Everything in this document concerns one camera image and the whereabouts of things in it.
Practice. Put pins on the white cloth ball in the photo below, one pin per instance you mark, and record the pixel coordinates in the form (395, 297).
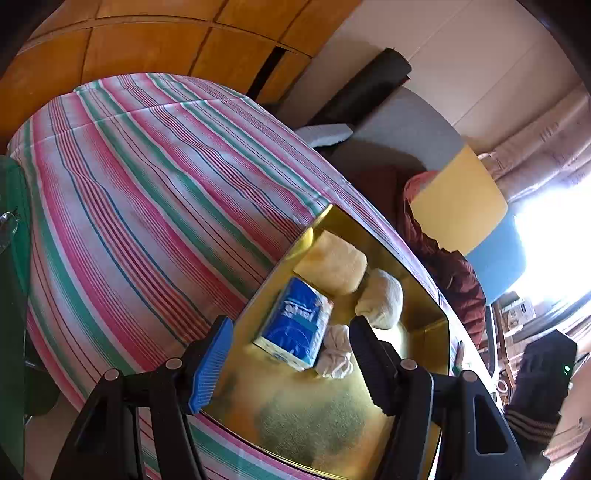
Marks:
(381, 297)

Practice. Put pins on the yellow cloth pack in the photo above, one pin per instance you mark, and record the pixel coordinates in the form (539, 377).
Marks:
(330, 265)

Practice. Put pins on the grey yellow blue chair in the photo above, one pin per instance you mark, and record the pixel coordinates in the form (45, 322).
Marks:
(457, 198)

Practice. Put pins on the black rolled mat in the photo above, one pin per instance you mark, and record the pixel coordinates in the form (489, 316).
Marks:
(364, 87)

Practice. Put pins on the pink cloth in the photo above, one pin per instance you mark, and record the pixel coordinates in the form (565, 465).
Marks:
(418, 180)

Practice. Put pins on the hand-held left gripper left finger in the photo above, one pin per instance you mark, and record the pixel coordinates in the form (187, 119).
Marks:
(210, 369)

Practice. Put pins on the blue tissue pack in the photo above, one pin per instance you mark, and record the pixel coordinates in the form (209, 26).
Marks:
(295, 323)

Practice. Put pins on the white printed carton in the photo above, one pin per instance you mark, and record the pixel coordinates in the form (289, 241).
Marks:
(517, 314)

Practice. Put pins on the maroon jacket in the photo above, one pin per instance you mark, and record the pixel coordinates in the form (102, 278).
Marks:
(452, 277)

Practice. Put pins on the beige curtain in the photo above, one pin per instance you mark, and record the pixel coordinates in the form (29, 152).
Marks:
(540, 147)

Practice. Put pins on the striped table cloth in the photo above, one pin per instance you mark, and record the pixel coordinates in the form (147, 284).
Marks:
(138, 207)

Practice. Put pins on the wooden wardrobe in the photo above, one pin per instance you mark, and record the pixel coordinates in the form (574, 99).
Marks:
(138, 41)

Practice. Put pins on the gold tray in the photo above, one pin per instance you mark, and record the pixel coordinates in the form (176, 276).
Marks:
(300, 415)

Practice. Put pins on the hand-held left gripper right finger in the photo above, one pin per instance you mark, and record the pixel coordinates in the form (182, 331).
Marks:
(369, 364)

